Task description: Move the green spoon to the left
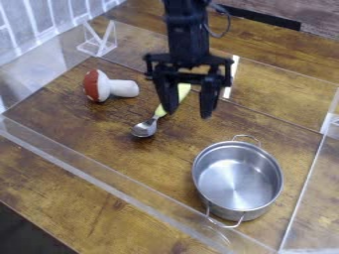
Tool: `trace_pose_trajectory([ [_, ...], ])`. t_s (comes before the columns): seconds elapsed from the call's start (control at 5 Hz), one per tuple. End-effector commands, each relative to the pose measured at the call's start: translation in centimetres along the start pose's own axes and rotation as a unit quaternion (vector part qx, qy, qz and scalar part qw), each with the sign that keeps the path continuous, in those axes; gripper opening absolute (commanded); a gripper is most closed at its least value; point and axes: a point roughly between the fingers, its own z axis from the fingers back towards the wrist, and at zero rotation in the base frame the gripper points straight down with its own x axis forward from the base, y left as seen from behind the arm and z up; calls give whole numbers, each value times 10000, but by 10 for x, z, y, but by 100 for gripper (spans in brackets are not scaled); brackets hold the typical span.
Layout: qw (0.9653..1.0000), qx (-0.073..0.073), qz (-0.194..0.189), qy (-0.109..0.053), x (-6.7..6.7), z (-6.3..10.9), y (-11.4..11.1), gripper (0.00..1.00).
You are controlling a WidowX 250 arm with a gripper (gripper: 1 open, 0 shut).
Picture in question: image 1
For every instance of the red white toy mushroom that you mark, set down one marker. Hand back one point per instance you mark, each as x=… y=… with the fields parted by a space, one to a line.
x=98 y=87

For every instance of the green handled metal spoon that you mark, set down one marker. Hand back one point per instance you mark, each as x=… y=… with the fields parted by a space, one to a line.
x=145 y=128

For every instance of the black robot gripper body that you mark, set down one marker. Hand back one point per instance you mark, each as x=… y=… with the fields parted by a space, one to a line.
x=188 y=63

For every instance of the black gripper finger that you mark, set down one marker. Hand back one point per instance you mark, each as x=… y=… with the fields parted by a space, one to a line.
x=209 y=92
x=165 y=84

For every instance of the black strip on table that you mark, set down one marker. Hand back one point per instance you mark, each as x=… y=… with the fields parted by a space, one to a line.
x=263 y=18

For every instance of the stainless steel pot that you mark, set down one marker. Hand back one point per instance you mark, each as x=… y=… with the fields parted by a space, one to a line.
x=237 y=179

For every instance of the clear acrylic triangular stand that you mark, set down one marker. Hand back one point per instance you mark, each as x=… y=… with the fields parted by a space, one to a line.
x=94 y=45

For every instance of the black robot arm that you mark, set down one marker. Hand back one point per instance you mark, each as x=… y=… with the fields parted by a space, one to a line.
x=185 y=7

